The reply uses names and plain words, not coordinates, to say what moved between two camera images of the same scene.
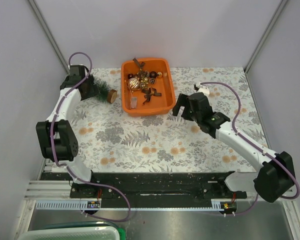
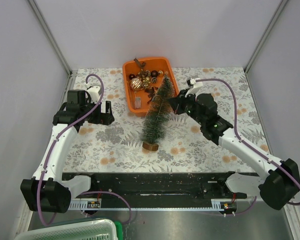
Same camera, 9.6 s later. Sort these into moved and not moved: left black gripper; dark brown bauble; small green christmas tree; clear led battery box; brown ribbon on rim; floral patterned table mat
Moved: left black gripper; clear led battery box; small green christmas tree
Not moved: dark brown bauble; floral patterned table mat; brown ribbon on rim
